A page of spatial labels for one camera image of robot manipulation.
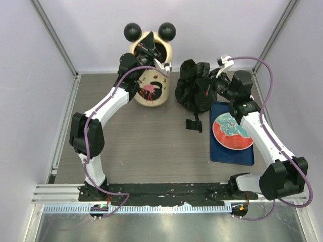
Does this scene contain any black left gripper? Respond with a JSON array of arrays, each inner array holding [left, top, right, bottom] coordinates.
[[133, 32, 162, 82]]

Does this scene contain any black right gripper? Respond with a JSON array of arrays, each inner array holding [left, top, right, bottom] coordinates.
[[196, 68, 237, 102]]

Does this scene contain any black trash bag roll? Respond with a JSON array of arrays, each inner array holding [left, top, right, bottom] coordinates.
[[185, 113, 202, 133]]

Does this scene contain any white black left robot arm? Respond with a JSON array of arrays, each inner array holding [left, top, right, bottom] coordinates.
[[69, 32, 161, 201]]

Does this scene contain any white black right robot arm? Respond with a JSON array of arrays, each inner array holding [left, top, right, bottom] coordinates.
[[199, 69, 309, 200]]

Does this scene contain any red teal floral plate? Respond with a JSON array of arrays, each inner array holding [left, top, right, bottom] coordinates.
[[212, 112, 253, 151]]

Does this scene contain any dark blue tray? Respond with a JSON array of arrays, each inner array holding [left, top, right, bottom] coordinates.
[[210, 102, 254, 166]]

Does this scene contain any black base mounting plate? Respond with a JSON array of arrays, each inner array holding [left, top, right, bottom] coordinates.
[[78, 181, 259, 208]]

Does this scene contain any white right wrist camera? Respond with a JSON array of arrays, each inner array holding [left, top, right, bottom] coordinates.
[[216, 55, 234, 78]]

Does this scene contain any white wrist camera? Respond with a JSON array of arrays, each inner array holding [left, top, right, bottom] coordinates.
[[216, 55, 234, 78], [154, 59, 172, 78]]

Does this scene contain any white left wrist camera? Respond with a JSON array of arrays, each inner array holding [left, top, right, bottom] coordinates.
[[154, 59, 172, 78]]

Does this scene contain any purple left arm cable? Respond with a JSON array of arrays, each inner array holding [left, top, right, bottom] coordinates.
[[83, 65, 157, 218]]

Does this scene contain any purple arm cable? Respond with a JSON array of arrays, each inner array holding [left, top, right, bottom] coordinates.
[[231, 55, 314, 221], [83, 65, 157, 218]]

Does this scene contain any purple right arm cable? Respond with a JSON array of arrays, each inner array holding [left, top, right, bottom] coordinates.
[[231, 55, 314, 221]]

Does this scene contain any white slotted cable duct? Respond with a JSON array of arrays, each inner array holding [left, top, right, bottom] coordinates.
[[43, 203, 232, 214]]

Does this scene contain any aluminium frame rail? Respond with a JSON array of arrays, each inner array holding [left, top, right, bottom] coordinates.
[[32, 180, 309, 204]]

